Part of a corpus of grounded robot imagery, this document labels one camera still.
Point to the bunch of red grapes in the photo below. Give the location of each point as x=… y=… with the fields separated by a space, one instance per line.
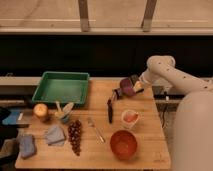
x=74 y=133

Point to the green plastic tray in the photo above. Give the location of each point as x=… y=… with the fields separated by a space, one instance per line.
x=64 y=87

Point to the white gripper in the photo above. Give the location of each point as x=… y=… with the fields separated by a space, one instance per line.
x=138 y=86

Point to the grey folded cloth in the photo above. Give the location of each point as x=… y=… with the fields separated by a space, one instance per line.
x=54 y=136

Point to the purple bowl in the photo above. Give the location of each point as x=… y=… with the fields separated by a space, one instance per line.
x=127 y=86

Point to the metal fork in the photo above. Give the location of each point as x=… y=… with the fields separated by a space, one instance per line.
x=99 y=135

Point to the small dark purple object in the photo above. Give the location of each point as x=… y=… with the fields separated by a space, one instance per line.
x=119 y=93

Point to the blue box on shelf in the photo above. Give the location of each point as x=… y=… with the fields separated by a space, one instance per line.
x=18 y=117

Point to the red yellow apple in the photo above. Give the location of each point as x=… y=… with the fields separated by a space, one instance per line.
x=41 y=111

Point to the orange bowl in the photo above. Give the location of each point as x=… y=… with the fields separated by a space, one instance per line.
x=123 y=144

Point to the small cup with spoons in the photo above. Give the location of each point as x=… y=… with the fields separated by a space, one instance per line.
x=63 y=113

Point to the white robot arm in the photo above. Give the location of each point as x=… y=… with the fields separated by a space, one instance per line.
x=192 y=148

